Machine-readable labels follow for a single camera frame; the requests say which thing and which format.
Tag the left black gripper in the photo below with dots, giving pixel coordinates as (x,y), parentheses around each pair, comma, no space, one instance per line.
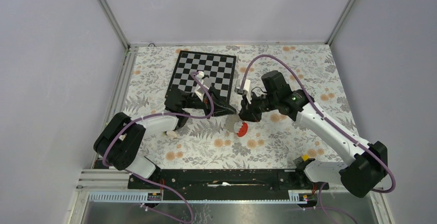
(220,108)

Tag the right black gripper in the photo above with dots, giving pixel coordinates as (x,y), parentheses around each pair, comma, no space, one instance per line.
(248,112)

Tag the red tag keyring bundle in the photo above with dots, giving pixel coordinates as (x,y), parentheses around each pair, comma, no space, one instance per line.
(235,125)

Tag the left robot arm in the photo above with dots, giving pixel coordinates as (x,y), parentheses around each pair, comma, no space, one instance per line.
(120,140)

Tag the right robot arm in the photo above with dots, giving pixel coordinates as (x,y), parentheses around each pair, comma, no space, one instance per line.
(363,164)

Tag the black grey chessboard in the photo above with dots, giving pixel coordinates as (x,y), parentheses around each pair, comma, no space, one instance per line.
(220,69)

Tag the toy brick stack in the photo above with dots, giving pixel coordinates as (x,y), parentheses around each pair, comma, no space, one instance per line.
(171,134)

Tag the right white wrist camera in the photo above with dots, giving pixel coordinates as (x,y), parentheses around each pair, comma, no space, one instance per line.
(243,88)

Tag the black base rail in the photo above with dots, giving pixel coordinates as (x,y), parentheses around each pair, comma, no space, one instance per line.
(189,180)

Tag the grey perforated cable tray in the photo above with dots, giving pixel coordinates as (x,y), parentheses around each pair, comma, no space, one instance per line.
(208,196)

